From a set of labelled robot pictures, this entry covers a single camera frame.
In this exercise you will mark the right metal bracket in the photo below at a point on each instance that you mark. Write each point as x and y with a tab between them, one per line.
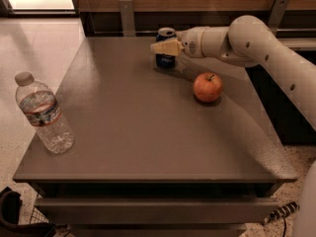
276	14

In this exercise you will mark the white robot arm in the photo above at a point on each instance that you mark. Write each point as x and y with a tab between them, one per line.
249	41

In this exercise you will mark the wire basket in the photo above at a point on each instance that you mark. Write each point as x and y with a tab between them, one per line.
37	216

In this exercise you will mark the blue pepsi can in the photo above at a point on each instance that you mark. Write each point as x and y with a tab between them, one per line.
164	60

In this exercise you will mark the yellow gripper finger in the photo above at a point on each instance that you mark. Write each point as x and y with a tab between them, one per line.
169	47

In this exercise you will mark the clear plastic water bottle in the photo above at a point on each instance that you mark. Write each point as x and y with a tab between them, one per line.
40	107

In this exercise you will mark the red apple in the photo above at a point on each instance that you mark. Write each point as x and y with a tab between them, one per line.
208	87

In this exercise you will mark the metal bracket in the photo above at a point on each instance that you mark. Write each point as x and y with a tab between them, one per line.
127	18
276	14

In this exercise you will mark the left metal bracket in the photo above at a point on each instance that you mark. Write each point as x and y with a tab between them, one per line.
127	18

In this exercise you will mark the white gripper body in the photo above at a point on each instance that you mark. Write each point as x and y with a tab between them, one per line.
190	43

